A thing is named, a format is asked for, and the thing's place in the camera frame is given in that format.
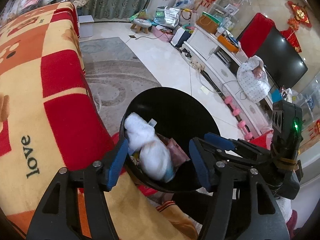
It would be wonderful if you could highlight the small wooden stool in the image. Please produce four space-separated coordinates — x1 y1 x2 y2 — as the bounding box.
130 18 152 34

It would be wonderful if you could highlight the pink paper wrapper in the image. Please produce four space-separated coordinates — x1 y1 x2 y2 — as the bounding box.
167 138 190 167

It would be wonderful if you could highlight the black television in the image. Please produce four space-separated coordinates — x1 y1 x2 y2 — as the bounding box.
255 27 308 88

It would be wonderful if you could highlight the brown paper gift bag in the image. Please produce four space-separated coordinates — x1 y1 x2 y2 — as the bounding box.
196 14 221 34

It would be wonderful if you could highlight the silver foil bag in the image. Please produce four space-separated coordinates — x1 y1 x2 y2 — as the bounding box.
153 7 181 29

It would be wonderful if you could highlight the black round trash bin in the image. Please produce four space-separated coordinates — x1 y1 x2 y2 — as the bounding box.
123 87 220 193

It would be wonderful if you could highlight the patterned red orange blanket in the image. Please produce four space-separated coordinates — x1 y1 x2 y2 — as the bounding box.
0 0 198 240

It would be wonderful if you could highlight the grey patterned rug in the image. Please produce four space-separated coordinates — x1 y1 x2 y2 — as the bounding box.
80 37 161 135

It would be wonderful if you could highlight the pink dumbbell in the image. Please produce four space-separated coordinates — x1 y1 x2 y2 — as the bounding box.
224 96 253 141

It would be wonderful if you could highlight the white tissue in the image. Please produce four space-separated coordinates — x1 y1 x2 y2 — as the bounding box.
124 113 174 182

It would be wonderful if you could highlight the white dotted baby bundle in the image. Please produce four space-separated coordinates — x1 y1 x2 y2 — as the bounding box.
236 55 271 103

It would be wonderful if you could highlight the white tv cabinet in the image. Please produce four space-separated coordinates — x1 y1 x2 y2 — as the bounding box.
182 25 272 138

